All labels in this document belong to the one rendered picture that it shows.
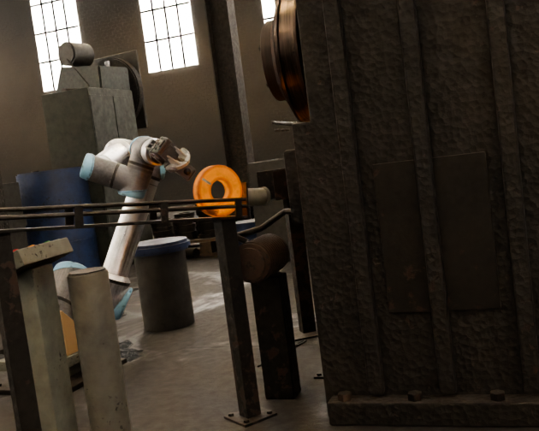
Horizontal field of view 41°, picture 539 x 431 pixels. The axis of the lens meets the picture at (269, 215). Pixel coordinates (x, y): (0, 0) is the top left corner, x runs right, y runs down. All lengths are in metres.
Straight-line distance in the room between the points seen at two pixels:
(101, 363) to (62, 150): 4.06
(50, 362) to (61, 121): 4.02
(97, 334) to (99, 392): 0.17
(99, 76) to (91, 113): 4.34
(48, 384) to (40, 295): 0.27
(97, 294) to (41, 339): 0.22
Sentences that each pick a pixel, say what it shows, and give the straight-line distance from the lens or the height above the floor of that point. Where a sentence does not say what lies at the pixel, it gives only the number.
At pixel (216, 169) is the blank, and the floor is 0.77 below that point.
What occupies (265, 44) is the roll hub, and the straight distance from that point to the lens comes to 2.46.
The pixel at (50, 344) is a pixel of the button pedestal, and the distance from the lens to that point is 2.27.
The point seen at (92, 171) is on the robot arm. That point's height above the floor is 0.81.
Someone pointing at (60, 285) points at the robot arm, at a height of 0.37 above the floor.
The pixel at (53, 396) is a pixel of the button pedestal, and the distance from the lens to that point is 2.29.
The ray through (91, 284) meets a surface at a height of 0.48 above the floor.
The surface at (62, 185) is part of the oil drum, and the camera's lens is 5.84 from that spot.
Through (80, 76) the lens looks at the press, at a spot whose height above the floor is 2.16.
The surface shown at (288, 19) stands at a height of 1.21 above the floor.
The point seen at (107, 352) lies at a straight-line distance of 2.20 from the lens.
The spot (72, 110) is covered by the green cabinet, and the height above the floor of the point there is 1.33.
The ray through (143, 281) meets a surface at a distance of 3.57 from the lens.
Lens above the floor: 0.80
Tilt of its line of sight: 5 degrees down
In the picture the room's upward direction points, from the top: 7 degrees counter-clockwise
